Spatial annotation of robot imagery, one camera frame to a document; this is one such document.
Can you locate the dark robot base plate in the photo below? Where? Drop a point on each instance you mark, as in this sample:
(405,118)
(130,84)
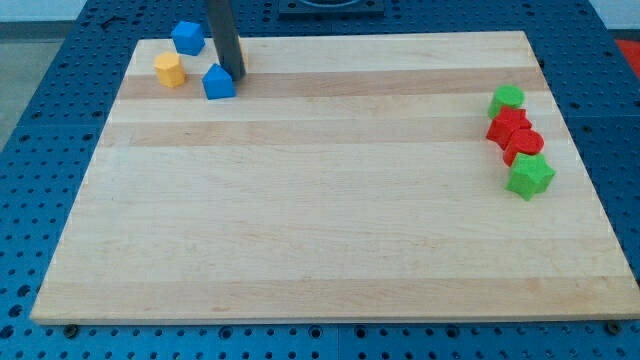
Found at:
(289,9)

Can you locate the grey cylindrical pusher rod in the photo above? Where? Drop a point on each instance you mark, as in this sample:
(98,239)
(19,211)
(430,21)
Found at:
(225,37)

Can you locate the red star block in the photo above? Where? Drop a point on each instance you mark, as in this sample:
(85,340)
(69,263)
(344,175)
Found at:
(505,123)

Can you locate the blue triangle block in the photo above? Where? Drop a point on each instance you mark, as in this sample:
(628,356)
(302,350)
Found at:
(217,83)

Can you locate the green cylinder block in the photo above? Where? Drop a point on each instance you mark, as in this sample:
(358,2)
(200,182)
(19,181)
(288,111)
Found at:
(505,95)

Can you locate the green star block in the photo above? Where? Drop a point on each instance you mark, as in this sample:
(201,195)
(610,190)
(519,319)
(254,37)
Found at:
(529,175)

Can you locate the blue cube block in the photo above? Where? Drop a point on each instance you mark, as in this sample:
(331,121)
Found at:
(188,38)

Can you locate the red cylinder block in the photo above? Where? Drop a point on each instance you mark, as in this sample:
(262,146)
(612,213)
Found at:
(525,141)

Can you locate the yellow hexagon block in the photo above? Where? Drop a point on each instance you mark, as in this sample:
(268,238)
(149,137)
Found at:
(169,69)

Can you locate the wooden board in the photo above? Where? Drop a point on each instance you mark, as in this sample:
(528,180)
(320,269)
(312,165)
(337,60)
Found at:
(349,180)

